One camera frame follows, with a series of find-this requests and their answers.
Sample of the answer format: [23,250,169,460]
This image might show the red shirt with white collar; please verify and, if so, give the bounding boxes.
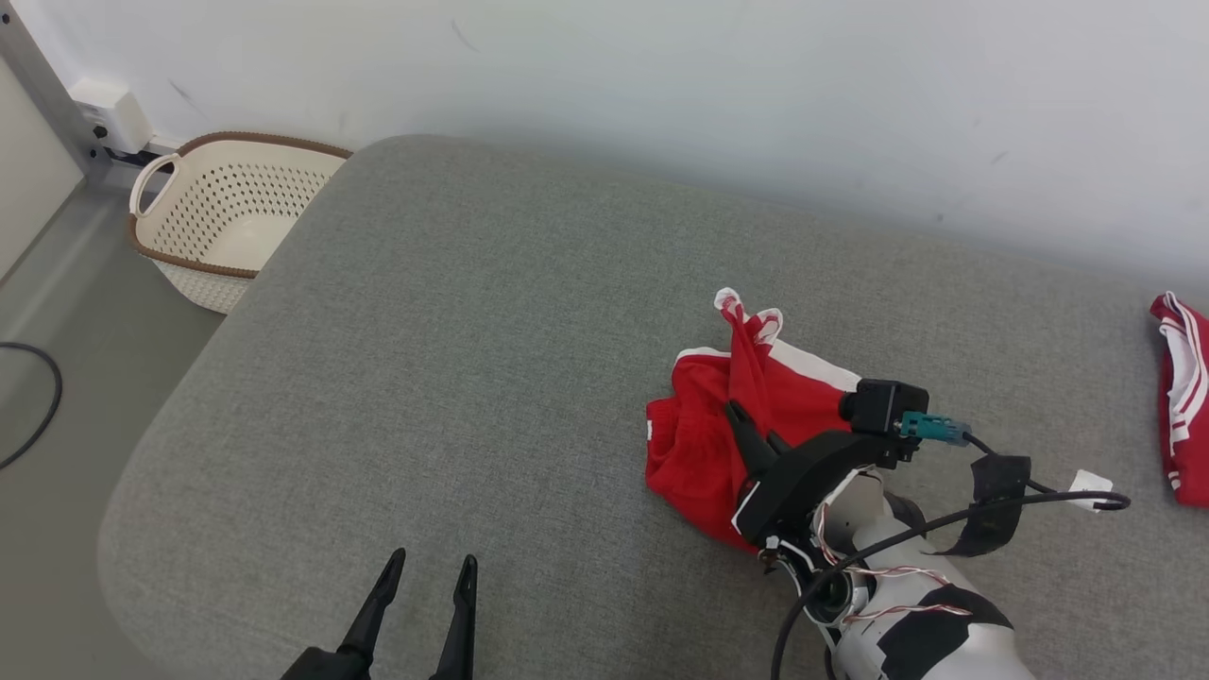
[1149,292,1209,508]

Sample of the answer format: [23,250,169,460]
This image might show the white cable tag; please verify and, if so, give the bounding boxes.
[1069,469,1114,513]

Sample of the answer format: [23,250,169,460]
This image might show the black cable loop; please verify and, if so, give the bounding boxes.
[0,342,63,470]

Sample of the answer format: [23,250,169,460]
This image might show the thin red and white wires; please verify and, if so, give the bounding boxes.
[760,491,974,624]

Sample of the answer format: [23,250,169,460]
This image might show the black strap on cable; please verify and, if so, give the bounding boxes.
[935,455,1032,556]

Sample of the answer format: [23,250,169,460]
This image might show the black cable with teal connector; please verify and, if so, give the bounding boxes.
[770,412,1132,680]

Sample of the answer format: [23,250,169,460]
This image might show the grey metal post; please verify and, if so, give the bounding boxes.
[0,0,105,180]

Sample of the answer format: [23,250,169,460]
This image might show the cream perforated laundry basket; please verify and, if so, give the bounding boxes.
[128,131,352,315]

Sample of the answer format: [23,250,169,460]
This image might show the red shorts with white stripe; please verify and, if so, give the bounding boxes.
[646,288,865,553]

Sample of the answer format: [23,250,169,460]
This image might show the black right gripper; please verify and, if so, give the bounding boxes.
[724,399,922,547]

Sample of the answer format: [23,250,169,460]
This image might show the white wall box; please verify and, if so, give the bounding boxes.
[68,78,154,154]

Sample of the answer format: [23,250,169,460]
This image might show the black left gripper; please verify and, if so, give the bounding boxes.
[281,548,479,680]

